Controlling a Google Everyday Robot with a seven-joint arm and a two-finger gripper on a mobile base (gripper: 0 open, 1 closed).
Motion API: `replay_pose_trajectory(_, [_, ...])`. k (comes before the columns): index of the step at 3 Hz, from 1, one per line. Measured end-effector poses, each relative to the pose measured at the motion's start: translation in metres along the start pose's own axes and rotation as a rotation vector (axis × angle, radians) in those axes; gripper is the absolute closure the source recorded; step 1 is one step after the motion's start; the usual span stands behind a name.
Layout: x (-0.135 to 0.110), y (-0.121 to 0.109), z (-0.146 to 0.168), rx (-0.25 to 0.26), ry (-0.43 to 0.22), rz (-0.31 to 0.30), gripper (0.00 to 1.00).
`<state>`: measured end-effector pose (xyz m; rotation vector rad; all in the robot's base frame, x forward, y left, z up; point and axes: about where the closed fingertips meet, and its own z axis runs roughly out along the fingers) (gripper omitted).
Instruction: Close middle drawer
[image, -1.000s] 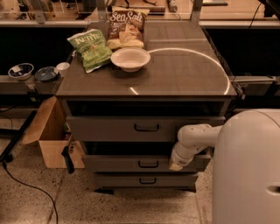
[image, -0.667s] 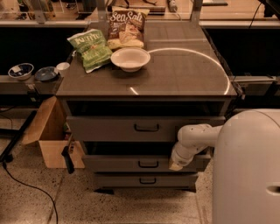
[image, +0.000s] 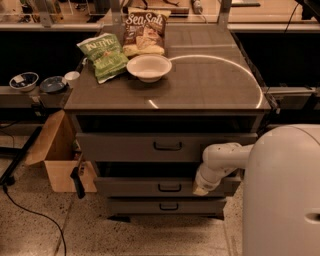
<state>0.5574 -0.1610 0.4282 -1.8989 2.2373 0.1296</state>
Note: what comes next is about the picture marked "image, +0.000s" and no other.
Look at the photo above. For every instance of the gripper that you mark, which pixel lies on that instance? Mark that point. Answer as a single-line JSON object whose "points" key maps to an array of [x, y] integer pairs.
{"points": [[202, 182]]}

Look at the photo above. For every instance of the grey drawer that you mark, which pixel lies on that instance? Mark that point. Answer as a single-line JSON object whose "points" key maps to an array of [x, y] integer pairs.
{"points": [[146, 179], [154, 147], [135, 206]]}

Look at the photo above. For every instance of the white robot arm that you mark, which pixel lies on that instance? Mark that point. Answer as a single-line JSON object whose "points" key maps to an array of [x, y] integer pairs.
{"points": [[218, 161]]}

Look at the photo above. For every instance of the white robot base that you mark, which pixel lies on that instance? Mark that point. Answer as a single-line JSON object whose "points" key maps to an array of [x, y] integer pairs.
{"points": [[281, 194]]}

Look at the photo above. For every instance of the grey drawer cabinet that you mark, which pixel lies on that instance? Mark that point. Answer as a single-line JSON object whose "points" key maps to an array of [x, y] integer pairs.
{"points": [[210, 89]]}

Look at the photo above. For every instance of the grey bottom drawer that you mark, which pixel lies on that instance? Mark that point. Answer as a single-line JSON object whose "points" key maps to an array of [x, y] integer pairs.
{"points": [[135, 206]]}

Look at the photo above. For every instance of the grey top drawer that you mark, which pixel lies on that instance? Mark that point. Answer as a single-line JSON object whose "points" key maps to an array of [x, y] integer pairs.
{"points": [[154, 147]]}

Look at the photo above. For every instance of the cardboard box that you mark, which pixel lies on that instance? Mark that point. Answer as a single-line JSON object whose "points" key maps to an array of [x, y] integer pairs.
{"points": [[57, 150]]}

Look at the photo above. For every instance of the green kettle chips bag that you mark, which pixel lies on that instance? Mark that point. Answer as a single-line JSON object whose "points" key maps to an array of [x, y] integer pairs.
{"points": [[106, 54]]}

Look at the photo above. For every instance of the brown sea salt chips bag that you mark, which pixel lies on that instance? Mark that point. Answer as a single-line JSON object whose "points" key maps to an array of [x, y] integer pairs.
{"points": [[145, 32]]}

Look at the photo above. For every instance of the small white cup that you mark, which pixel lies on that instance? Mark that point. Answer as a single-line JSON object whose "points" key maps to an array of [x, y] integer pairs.
{"points": [[72, 78]]}

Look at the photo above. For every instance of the black pole on floor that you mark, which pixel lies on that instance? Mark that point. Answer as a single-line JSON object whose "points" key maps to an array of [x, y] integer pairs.
{"points": [[16, 154]]}

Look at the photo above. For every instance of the white bowl blue inside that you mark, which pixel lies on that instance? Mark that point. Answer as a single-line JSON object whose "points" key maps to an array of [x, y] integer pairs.
{"points": [[24, 82]]}

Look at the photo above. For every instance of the black handled tool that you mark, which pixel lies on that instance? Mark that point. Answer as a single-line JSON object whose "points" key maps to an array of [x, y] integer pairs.
{"points": [[76, 178]]}

